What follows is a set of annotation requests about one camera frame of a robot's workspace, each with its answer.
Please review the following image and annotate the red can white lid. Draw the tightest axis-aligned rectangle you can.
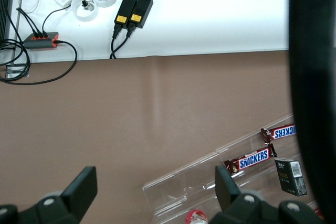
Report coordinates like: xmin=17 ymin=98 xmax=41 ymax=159
xmin=185 ymin=209 xmax=208 ymax=224

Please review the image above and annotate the black looped hub cable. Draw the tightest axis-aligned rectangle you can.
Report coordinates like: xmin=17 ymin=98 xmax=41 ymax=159
xmin=0 ymin=39 xmax=78 ymax=86

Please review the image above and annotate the grey orange USB hub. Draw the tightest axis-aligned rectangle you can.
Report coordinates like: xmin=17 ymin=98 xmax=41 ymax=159
xmin=23 ymin=31 xmax=60 ymax=50

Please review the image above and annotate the small black box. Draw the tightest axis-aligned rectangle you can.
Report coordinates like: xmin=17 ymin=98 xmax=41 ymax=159
xmin=274 ymin=157 xmax=308 ymax=197

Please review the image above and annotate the black dongle cable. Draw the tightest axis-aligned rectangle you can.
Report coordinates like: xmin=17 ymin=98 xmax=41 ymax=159
xmin=41 ymin=5 xmax=71 ymax=34

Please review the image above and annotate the clear acrylic stepped shelf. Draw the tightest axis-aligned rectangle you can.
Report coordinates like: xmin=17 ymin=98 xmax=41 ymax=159
xmin=141 ymin=113 xmax=323 ymax=224

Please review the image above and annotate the Snickers chocolate bar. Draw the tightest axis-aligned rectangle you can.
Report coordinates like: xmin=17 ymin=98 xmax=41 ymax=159
xmin=223 ymin=144 xmax=278 ymax=176
xmin=260 ymin=123 xmax=296 ymax=145

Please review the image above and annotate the white dongle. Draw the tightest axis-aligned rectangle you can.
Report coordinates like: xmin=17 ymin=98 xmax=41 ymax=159
xmin=53 ymin=0 xmax=74 ymax=9

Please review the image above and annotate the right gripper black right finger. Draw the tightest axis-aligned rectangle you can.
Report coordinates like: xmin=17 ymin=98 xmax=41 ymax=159
xmin=208 ymin=165 xmax=281 ymax=224

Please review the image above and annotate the black adapter mains cable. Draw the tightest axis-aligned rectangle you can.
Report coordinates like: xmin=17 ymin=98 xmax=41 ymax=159
xmin=109 ymin=23 xmax=124 ymax=60
xmin=111 ymin=26 xmax=137 ymax=59

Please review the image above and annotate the small clear acrylic stand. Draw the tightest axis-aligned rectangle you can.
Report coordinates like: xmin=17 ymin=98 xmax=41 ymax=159
xmin=5 ymin=63 xmax=29 ymax=78

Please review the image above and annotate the black finned box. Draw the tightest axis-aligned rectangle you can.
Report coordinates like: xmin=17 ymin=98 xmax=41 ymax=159
xmin=0 ymin=0 xmax=15 ymax=41

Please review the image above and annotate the brown table mat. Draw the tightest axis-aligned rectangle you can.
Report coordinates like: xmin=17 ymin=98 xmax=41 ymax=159
xmin=0 ymin=49 xmax=296 ymax=224

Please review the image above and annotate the black power adapter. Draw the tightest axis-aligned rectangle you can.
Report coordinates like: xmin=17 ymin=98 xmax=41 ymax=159
xmin=113 ymin=0 xmax=138 ymax=26
xmin=128 ymin=0 xmax=154 ymax=29

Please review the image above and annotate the black USB cable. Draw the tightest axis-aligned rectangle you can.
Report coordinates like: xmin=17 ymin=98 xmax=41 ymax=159
xmin=16 ymin=7 xmax=38 ymax=38
xmin=17 ymin=8 xmax=43 ymax=38
xmin=19 ymin=8 xmax=49 ymax=38

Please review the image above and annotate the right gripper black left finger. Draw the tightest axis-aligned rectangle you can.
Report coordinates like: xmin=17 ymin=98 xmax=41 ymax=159
xmin=22 ymin=166 xmax=98 ymax=224

